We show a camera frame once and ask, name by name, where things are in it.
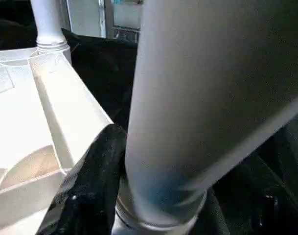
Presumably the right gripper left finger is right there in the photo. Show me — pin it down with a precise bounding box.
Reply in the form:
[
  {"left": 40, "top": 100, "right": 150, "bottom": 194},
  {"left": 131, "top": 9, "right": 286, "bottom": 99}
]
[{"left": 37, "top": 123, "right": 128, "bottom": 235}]

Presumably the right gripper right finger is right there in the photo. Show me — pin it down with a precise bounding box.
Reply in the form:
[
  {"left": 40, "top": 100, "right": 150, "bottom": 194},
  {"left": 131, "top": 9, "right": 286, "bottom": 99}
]
[{"left": 203, "top": 152, "right": 298, "bottom": 235}]

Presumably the white plastic table top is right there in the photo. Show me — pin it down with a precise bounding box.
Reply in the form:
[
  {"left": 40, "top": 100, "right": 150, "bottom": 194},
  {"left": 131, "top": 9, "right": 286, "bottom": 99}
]
[{"left": 0, "top": 47, "right": 114, "bottom": 235}]

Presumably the white plastic table leg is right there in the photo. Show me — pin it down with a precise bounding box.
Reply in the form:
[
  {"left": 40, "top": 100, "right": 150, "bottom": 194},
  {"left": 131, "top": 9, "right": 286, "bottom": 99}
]
[
  {"left": 112, "top": 0, "right": 298, "bottom": 231},
  {"left": 30, "top": 0, "right": 71, "bottom": 53}
]

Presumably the black work mat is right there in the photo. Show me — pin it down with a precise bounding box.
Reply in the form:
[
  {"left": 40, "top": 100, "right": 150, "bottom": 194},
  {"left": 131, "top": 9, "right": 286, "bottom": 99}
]
[{"left": 0, "top": 20, "right": 298, "bottom": 235}]

